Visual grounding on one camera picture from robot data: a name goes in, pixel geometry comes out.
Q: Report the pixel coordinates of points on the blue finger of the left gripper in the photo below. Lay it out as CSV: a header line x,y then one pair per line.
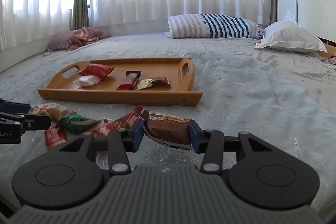
x,y
14,107

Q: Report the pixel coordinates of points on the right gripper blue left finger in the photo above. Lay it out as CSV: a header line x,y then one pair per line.
x,y
120,142

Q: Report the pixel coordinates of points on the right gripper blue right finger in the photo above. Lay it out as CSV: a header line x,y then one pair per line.
x,y
210,143

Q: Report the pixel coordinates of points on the brown wafer pack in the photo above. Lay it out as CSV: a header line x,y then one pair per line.
x,y
170,131

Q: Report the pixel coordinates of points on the pink bread pack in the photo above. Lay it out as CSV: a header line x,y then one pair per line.
x,y
54,110

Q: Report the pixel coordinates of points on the green pea snack bag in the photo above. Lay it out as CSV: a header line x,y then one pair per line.
x,y
76,123

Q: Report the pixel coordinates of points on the long red chocolate bar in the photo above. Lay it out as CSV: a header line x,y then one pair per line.
x,y
130,80

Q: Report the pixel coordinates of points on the gold red candy bag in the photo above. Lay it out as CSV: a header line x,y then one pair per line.
x,y
152,83

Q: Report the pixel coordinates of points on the white mochi cake pack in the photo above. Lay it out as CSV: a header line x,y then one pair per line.
x,y
89,80

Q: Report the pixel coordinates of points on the red crinkled snack bag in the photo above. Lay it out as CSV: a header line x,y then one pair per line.
x,y
99,70

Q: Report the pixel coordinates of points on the red Biscoff biscuit pack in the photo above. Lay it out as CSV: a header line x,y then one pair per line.
x,y
54,137

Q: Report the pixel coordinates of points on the wooden serving tray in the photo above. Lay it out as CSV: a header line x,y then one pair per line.
x,y
64,86

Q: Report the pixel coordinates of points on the mauve pillow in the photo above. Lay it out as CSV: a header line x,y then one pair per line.
x,y
59,42

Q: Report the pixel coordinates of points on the grey bedspread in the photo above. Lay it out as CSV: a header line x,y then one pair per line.
x,y
287,99

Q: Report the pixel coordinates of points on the pink blanket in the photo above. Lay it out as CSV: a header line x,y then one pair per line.
x,y
85,36

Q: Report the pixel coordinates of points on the striped pillow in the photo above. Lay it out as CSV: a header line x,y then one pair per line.
x,y
212,26

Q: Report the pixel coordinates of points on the white pillow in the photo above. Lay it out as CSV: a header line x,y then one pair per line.
x,y
288,35

